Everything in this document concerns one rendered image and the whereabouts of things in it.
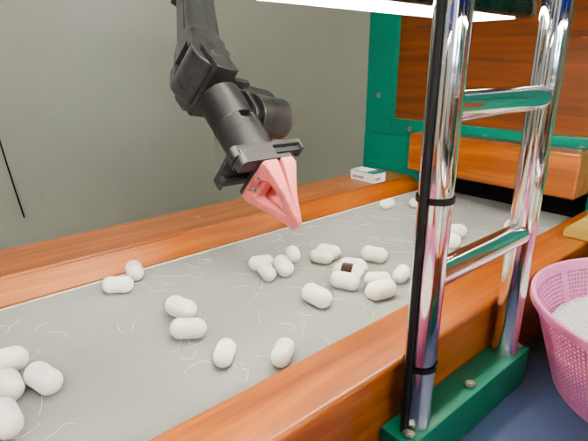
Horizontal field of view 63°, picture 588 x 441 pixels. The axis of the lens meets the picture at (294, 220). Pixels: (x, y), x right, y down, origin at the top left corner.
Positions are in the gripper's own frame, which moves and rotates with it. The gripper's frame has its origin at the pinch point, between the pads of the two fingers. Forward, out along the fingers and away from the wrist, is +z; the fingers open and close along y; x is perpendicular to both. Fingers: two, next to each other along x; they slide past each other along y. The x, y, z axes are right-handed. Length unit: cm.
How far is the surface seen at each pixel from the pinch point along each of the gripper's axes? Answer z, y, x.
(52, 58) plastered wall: -170, 35, 121
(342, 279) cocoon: 8.3, 2.3, 0.8
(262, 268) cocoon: 2.1, -2.7, 6.1
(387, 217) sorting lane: -1.6, 28.0, 10.7
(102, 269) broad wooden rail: -7.6, -16.6, 15.5
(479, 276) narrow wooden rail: 15.7, 12.4, -7.1
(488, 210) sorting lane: 5.2, 44.5, 4.6
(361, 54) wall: -94, 130, 52
